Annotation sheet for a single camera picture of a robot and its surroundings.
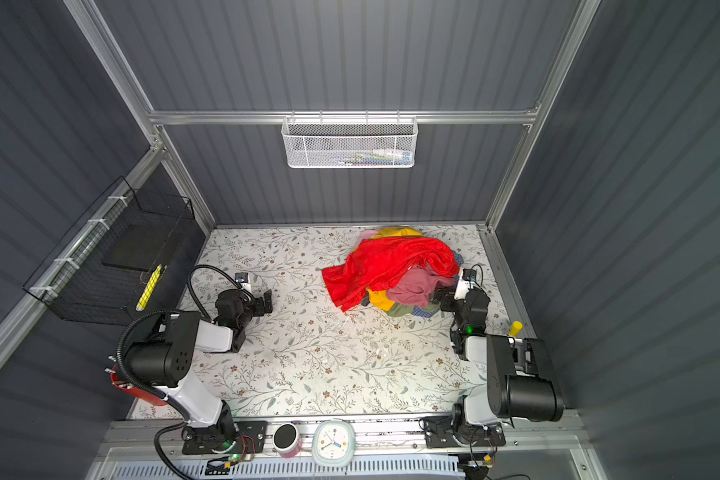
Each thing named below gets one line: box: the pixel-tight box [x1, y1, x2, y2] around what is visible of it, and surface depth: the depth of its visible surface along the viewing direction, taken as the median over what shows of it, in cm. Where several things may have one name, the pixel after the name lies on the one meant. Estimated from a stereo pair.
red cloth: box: [322, 236, 460, 312], surface depth 94 cm
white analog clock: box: [312, 420, 356, 468], surface depth 72 cm
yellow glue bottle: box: [509, 320, 523, 337], surface depth 85 cm
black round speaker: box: [273, 423, 302, 459], surface depth 71 cm
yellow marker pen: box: [135, 264, 163, 312], surface depth 70 cm
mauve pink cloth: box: [386, 268, 457, 308], surface depth 91 cm
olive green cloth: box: [386, 302, 435, 317], surface depth 96 cm
